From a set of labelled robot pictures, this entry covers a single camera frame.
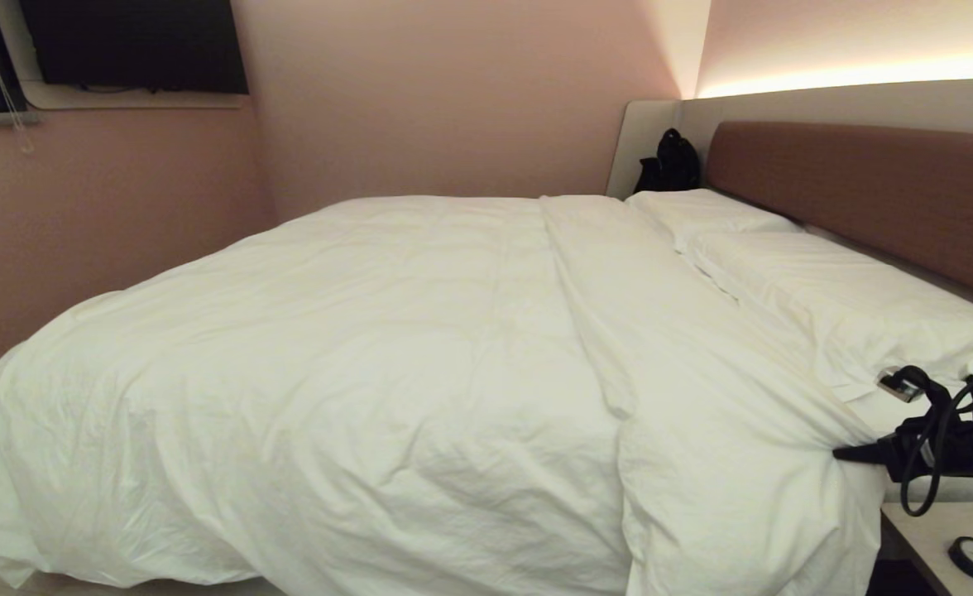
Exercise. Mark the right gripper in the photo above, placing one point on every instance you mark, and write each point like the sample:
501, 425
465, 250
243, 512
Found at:
921, 454

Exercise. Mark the white duvet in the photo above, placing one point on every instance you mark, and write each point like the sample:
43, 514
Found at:
371, 372

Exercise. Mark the white bed sheet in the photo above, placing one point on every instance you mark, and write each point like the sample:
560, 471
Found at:
884, 414

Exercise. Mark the pale wooden nightstand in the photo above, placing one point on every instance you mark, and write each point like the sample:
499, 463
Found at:
941, 530

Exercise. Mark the large white pillow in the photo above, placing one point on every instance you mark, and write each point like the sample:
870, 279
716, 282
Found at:
850, 298

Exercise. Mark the brown padded headboard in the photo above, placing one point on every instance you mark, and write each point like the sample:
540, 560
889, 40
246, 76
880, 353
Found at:
867, 190

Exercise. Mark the small white pillow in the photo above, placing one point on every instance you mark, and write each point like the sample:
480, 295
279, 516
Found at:
702, 211

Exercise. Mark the black bag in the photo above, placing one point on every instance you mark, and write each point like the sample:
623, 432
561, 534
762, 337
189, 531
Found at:
670, 165

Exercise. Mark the black television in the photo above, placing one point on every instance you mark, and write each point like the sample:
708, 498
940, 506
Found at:
139, 41

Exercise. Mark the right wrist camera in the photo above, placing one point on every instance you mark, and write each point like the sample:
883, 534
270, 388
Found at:
900, 385

